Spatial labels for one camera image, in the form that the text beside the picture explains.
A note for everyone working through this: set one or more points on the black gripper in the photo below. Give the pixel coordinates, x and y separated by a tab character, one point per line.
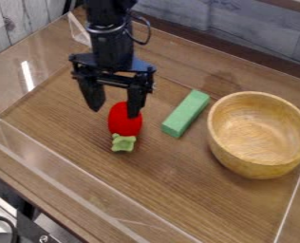
113	65

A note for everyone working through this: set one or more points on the red felt strawberry toy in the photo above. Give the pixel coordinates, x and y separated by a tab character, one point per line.
123	127

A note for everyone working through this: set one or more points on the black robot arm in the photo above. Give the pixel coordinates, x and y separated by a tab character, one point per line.
111	14

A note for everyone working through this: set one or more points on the green rectangular block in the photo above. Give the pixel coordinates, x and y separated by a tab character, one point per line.
185	113

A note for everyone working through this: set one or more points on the light wooden bowl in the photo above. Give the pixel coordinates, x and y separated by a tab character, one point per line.
254	134

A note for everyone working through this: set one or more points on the black equipment bottom left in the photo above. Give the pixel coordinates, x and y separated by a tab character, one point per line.
25	232

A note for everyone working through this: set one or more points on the clear acrylic tray enclosure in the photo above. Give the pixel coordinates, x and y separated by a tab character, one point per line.
166	193

